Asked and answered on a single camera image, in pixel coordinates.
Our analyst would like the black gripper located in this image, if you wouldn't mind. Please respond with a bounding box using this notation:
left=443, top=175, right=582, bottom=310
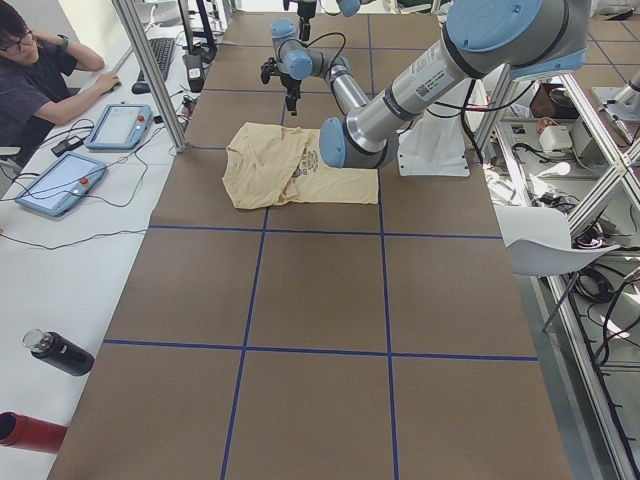
left=297, top=0, right=316, bottom=41
left=280, top=73, right=301, bottom=116

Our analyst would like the beige long-sleeve printed shirt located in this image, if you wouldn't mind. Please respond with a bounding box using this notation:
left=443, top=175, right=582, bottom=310
left=222, top=122, right=379, bottom=210

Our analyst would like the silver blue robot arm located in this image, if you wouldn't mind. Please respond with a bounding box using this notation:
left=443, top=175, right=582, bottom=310
left=270, top=1, right=591, bottom=169
left=292, top=0, right=373, bottom=42

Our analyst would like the black cylinder with white label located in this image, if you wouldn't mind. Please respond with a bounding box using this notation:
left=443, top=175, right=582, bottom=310
left=182, top=53, right=205, bottom=93

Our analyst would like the black keyboard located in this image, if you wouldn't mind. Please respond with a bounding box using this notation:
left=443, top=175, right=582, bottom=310
left=148, top=38, right=176, bottom=81

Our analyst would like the black computer mouse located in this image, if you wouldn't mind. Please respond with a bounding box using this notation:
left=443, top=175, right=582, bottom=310
left=131, top=81, right=151, bottom=95

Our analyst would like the far blue teach pendant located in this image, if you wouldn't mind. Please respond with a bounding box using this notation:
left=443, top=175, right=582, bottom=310
left=84, top=103, right=153, bottom=151

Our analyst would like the blue teach pendant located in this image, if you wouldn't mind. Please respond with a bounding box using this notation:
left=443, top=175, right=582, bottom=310
left=15, top=152, right=107, bottom=217
left=84, top=103, right=153, bottom=151

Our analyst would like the near blue teach pendant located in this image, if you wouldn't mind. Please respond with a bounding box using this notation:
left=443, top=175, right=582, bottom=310
left=15, top=152, right=107, bottom=217

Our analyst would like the seated person in dark shirt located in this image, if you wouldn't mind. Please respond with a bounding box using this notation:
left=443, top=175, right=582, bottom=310
left=1, top=1, right=119, bottom=167

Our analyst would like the white plastic chair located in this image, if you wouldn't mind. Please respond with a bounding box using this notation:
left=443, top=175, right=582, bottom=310
left=494, top=205, right=620, bottom=277

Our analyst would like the black water bottle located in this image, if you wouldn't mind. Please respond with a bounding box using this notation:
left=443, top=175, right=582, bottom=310
left=22, top=329, right=94, bottom=376

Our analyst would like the red water bottle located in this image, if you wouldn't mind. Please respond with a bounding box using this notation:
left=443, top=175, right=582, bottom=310
left=1, top=412, right=67, bottom=454

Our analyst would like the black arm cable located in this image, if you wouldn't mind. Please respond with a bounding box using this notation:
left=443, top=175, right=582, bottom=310
left=299, top=31, right=351, bottom=71

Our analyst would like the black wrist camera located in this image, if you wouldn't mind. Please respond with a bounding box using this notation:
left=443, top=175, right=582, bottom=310
left=260, top=57, right=280, bottom=85

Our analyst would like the aluminium frame post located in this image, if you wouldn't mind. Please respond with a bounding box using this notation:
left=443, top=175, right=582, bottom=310
left=112, top=0, right=186, bottom=153

